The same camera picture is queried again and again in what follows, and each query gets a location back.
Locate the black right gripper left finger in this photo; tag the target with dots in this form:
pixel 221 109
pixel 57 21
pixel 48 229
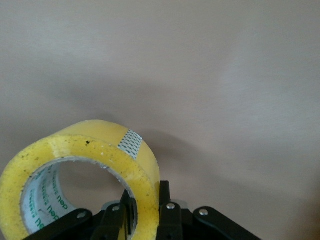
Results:
pixel 110 222

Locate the yellow packing tape roll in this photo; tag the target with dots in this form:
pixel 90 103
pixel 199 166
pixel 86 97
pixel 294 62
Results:
pixel 140 172

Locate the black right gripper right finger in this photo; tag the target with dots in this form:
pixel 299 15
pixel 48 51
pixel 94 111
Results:
pixel 170 215

